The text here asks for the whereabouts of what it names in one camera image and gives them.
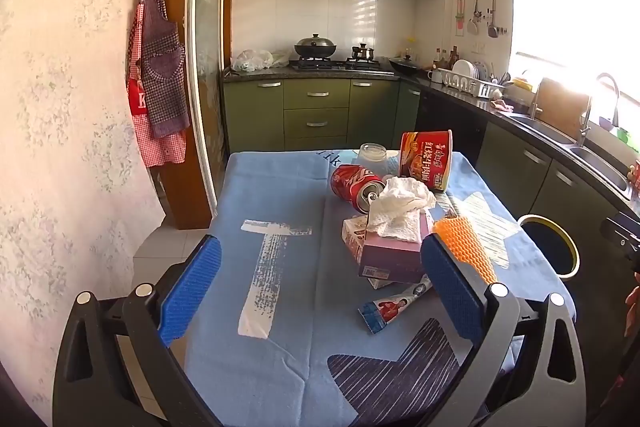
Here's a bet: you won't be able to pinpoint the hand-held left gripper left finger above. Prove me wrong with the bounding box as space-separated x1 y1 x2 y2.
52 234 236 427

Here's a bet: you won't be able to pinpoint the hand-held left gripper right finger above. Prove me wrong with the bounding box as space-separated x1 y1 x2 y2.
417 234 587 427

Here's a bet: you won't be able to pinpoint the orange foam net sleeve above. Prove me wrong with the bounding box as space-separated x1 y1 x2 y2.
432 216 498 285

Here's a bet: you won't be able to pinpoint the toothpaste tube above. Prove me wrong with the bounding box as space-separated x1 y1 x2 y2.
357 274 434 335

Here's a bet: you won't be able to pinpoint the purple tissue box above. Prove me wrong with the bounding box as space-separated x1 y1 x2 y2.
358 209 435 284

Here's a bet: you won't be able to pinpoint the yellow rimmed trash bin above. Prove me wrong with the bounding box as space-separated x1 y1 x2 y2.
516 214 581 280

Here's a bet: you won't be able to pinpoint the person's right hand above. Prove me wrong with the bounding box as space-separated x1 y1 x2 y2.
625 271 640 339

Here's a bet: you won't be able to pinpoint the steel kitchen sink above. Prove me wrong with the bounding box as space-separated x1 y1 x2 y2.
510 114 633 200

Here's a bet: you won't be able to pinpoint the crumpled white tissue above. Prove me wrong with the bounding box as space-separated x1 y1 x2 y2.
366 176 437 244

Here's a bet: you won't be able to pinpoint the small pink white box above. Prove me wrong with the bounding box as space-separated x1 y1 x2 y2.
341 215 371 264

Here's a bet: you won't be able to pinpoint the blue printed tablecloth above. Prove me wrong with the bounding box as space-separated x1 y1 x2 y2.
182 150 576 427

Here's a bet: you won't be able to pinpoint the red instant noodle cup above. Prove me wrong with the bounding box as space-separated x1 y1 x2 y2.
398 130 454 192

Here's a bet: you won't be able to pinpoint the red checkered apron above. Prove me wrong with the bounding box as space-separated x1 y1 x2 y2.
126 2 187 168

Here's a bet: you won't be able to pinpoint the wooden cutting board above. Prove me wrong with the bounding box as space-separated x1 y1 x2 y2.
537 78 591 140

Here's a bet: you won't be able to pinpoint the red soda can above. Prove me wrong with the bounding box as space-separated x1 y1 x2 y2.
330 164 387 214

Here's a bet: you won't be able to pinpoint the steel kitchen faucet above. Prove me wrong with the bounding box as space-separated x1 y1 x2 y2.
580 73 621 148

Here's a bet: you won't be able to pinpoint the clear glass jar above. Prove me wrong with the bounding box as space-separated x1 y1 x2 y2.
358 143 389 175

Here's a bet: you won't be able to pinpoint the white dish rack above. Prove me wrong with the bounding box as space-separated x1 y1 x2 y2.
432 59 508 100

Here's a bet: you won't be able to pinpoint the green base cabinets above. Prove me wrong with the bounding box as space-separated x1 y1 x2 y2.
222 77 640 248

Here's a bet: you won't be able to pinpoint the purple checkered apron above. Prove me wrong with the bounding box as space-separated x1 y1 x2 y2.
139 0 192 140

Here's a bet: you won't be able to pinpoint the black wok with lid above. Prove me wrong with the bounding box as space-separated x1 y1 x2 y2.
389 54 426 75

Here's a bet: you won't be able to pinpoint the group of condiment bottles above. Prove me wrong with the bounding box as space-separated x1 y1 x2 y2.
432 46 461 68

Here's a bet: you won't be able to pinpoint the sliding glass door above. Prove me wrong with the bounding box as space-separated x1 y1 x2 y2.
192 0 233 218

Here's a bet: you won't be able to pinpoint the clear plastic bag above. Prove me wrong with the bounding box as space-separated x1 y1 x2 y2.
231 49 291 72

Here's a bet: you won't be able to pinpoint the gas stove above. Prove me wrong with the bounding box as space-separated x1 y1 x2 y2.
289 57 383 72

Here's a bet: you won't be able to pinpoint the hanging kitchen utensils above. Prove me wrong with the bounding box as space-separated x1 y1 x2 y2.
455 0 501 38

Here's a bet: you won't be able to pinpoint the black lidded wok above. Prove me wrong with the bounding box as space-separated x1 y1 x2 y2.
294 33 338 59

